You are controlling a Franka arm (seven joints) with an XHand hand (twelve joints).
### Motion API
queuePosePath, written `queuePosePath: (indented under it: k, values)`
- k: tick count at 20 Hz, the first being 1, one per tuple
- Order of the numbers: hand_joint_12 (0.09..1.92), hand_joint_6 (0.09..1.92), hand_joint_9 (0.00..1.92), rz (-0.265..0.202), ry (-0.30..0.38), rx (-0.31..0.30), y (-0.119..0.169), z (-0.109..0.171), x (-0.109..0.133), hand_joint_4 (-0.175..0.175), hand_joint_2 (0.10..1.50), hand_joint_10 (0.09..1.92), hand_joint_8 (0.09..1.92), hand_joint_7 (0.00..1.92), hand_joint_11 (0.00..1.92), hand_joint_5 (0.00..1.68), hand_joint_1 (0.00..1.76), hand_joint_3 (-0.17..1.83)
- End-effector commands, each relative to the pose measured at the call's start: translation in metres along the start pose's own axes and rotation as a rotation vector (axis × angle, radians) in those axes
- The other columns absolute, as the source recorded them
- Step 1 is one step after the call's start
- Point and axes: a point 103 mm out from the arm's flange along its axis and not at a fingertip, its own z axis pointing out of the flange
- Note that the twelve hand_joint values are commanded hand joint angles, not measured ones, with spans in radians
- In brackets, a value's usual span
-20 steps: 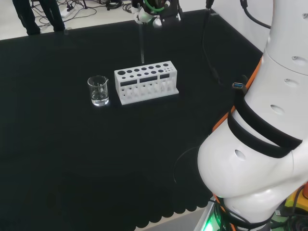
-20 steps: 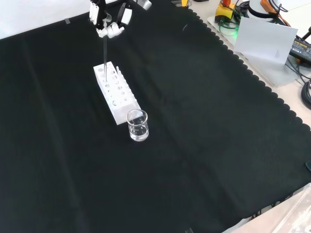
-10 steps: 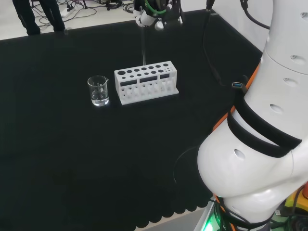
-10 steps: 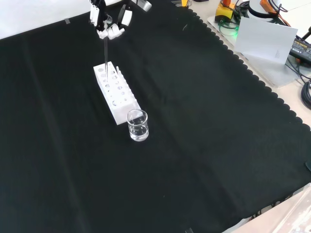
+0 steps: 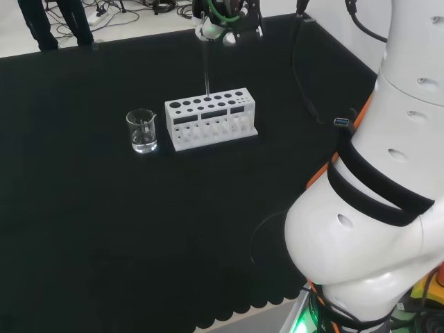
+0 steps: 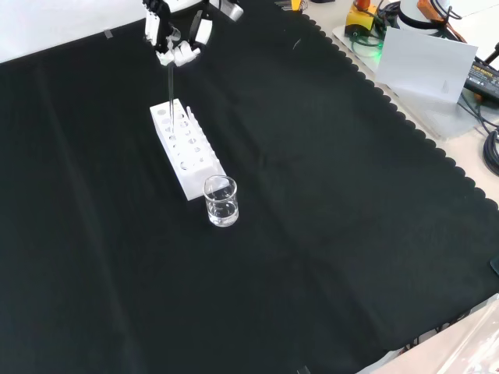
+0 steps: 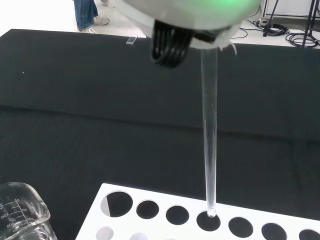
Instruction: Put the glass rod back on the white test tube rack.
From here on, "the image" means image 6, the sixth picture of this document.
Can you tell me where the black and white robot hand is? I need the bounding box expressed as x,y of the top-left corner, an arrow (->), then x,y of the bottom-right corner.
142,0 -> 245,68

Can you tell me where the clear glass rod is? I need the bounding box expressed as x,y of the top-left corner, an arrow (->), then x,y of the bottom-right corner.
167,62 -> 176,129

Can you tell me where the white test tube rack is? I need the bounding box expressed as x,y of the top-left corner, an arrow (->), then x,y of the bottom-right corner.
149,98 -> 228,202

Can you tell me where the small clear glass beaker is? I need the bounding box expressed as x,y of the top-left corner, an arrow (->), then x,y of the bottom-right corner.
203,175 -> 239,228

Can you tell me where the yellow stop button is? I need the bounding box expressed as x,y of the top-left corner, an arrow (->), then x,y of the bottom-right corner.
345,0 -> 381,40

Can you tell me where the black bench cloth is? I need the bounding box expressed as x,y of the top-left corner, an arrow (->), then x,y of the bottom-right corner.
0,0 -> 499,374

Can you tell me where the pale board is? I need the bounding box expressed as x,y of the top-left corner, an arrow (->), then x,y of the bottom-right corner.
374,26 -> 480,105

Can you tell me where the black power adapter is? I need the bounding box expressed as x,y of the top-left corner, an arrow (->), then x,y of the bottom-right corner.
463,56 -> 499,99

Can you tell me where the grey metal base plate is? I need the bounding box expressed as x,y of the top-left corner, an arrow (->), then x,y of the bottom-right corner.
331,23 -> 499,141

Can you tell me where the orange cable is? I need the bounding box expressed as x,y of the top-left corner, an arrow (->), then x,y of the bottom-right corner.
416,0 -> 469,44

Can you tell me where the black cable bundle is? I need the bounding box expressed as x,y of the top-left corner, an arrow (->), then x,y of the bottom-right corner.
482,128 -> 499,176

